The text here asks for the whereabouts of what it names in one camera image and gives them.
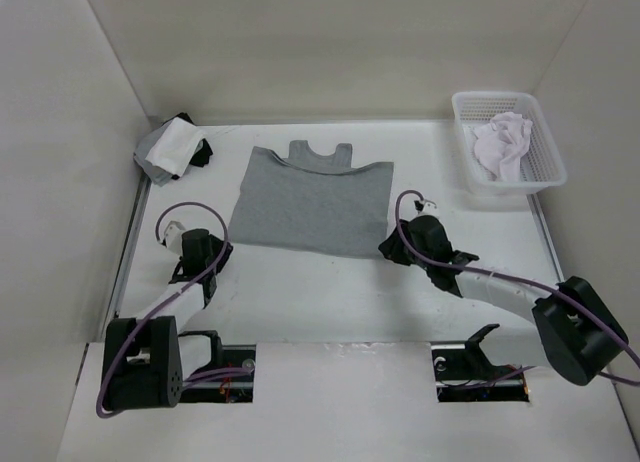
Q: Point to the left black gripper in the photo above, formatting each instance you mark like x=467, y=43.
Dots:
x=218, y=247

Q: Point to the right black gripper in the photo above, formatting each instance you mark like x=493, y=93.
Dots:
x=391, y=249

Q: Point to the grey tank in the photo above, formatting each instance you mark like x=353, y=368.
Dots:
x=157, y=175
x=312, y=202

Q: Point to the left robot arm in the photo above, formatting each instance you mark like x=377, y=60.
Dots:
x=150, y=359

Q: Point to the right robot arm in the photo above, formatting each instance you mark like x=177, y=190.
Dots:
x=579, y=336

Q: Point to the folded grey tank top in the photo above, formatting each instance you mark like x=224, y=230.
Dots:
x=157, y=175

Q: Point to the folded white tank top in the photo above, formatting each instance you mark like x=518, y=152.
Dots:
x=176, y=147

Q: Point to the white tank top in basket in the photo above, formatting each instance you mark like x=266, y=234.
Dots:
x=497, y=148

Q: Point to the white plastic basket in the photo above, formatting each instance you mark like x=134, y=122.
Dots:
x=542, y=167

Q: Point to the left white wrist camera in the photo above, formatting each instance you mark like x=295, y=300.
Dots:
x=172, y=234

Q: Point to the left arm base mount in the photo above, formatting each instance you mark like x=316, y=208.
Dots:
x=228, y=379

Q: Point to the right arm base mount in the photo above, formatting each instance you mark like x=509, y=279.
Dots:
x=464, y=374

